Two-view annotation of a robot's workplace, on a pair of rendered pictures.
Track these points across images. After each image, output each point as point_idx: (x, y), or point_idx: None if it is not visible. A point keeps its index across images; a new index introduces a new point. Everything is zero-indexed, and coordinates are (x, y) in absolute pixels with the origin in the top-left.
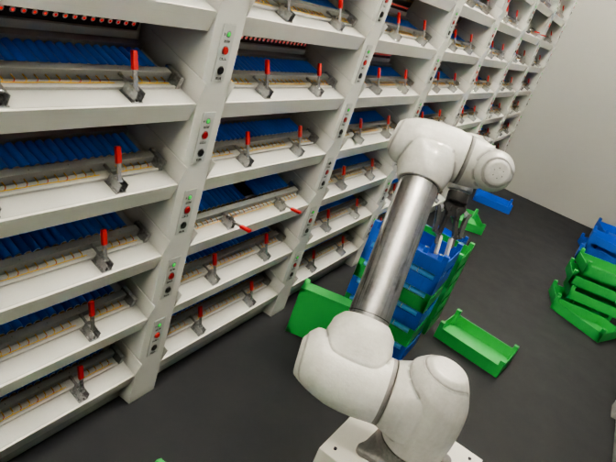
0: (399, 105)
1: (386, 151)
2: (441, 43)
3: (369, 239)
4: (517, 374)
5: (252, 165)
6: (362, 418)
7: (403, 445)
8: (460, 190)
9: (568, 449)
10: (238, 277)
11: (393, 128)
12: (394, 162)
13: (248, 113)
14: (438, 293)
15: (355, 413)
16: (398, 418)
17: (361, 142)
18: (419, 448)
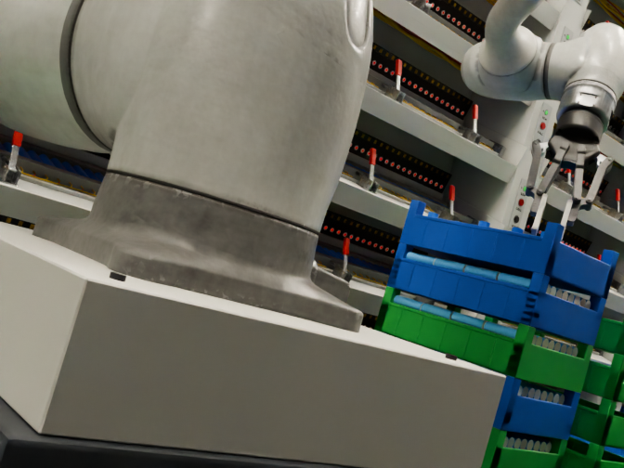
0: (506, 118)
1: (490, 201)
2: (565, 1)
3: (403, 243)
4: None
5: None
6: (38, 70)
7: (127, 115)
8: (579, 110)
9: None
10: (77, 210)
11: (498, 153)
12: (508, 219)
13: None
14: (573, 373)
15: (19, 54)
16: (111, 11)
17: (401, 99)
18: (161, 95)
